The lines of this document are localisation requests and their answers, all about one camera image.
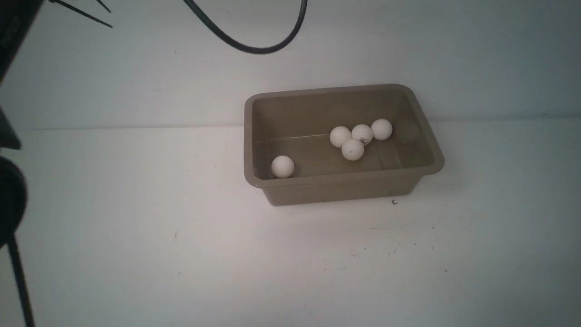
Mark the white ping-pong ball with mark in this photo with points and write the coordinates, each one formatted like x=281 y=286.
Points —
x=282 y=167

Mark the tan plastic bin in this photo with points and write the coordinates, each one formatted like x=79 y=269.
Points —
x=297 y=124

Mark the white ping-pong ball hidden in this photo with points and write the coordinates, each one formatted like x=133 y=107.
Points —
x=363 y=133

